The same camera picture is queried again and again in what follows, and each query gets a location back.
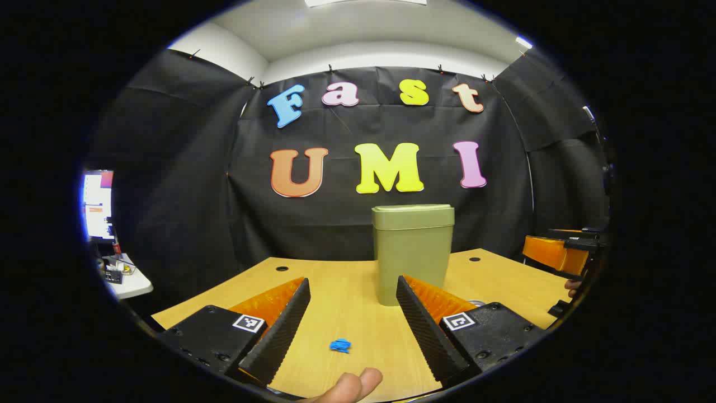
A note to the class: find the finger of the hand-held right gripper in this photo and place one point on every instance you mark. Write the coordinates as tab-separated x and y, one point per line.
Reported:
554	254
576	230

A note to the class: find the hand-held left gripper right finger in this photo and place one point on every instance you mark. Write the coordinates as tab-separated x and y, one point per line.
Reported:
430	336

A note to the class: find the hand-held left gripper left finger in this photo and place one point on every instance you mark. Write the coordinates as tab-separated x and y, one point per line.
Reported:
279	336

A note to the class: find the blue paper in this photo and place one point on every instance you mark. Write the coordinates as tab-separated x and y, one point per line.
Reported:
339	346

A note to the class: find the green desktop garbage bin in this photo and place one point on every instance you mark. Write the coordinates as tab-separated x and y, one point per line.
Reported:
414	252

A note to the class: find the wooden desktop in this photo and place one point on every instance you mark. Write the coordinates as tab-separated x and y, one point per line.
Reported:
347	291

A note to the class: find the dark metal stand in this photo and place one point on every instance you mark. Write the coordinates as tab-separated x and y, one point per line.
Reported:
589	114

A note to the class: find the black backdrop cloth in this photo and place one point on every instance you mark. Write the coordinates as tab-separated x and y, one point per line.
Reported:
335	224

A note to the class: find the white side table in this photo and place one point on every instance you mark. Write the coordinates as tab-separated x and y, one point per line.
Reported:
134	285

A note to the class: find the small black box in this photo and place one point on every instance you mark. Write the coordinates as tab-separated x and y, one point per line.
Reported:
113	276

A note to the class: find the small red object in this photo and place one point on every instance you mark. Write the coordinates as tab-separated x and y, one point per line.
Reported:
116	247

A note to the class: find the ceiling light panel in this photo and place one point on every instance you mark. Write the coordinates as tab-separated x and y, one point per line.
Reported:
363	2
524	42

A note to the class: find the computer monitor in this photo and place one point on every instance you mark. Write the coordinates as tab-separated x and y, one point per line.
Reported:
98	207

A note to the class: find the row of small cloth clips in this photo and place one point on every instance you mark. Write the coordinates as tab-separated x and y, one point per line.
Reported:
330	69

